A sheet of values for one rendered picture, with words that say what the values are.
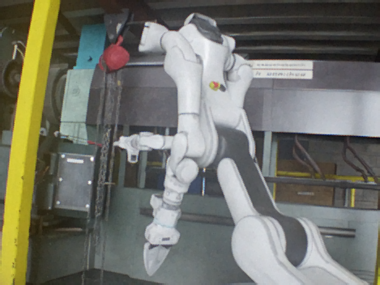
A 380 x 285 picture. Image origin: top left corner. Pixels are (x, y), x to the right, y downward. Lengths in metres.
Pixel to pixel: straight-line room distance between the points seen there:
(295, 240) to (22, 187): 1.36
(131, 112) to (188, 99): 1.67
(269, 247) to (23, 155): 1.34
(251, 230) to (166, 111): 1.72
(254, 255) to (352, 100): 1.61
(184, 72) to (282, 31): 2.04
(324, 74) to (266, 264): 1.72
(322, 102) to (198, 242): 1.16
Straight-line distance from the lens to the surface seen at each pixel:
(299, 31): 3.12
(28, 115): 2.02
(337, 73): 2.56
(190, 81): 1.15
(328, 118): 2.46
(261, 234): 1.04
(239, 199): 1.18
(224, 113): 1.39
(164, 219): 1.16
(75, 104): 3.09
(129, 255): 2.75
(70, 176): 2.34
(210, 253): 2.48
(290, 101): 2.49
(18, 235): 2.03
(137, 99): 2.78
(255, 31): 3.16
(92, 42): 3.18
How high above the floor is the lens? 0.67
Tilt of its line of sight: 5 degrees up
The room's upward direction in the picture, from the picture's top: 5 degrees clockwise
